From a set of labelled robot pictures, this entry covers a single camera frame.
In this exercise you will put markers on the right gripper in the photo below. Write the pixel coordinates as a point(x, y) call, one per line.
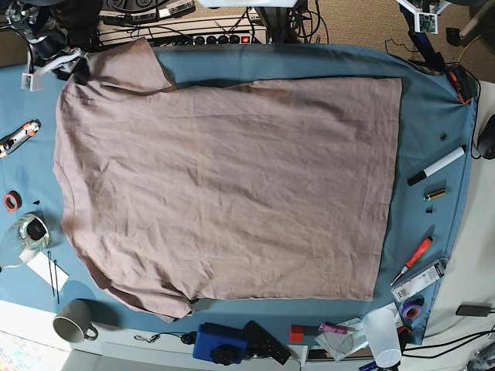
point(50, 45)

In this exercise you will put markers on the pinkish-brown T-shirt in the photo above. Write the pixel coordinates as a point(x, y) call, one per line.
point(266, 189)

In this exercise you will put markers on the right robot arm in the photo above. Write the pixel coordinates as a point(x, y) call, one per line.
point(78, 19)

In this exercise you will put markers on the orange white utility knife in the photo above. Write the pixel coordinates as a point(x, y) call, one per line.
point(14, 140)

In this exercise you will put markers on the red tape roll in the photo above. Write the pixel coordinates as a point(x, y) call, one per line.
point(12, 201)

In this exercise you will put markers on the white power strip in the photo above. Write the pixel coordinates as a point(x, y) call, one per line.
point(224, 30)

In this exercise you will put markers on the clear tape roll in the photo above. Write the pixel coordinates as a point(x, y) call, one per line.
point(27, 237)

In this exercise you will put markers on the blue table cloth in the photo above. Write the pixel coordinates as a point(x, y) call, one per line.
point(429, 107)

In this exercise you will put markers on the white paper card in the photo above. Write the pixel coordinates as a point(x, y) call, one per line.
point(39, 264)

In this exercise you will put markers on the grey ceramic mug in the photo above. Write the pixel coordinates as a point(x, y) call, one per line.
point(73, 324)

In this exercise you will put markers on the blue box device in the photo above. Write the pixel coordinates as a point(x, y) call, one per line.
point(220, 344)

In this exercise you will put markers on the black remote control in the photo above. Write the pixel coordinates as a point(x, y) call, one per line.
point(261, 344)

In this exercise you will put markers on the red black block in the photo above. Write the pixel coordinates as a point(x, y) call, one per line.
point(298, 333)

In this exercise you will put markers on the purple marker pen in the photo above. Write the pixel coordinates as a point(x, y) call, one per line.
point(336, 329)

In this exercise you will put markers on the orange screwdriver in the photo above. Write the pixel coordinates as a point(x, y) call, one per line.
point(421, 249)

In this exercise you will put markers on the orange black clamp tool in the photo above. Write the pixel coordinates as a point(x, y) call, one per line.
point(459, 79)

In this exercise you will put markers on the white black marker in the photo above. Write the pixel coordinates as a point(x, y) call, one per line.
point(438, 165)

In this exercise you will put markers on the white plastic cup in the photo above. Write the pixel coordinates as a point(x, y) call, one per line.
point(381, 333)

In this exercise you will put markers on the clear plastic package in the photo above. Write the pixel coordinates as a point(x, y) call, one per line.
point(418, 282)

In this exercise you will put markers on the purple tape roll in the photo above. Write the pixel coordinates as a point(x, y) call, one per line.
point(411, 310)

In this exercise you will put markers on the black computer mouse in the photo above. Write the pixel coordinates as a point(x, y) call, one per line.
point(486, 140)

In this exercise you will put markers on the black power adapter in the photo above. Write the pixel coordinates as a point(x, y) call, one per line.
point(474, 310)

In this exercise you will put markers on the black cable tie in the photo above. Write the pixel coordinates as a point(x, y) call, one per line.
point(53, 277)

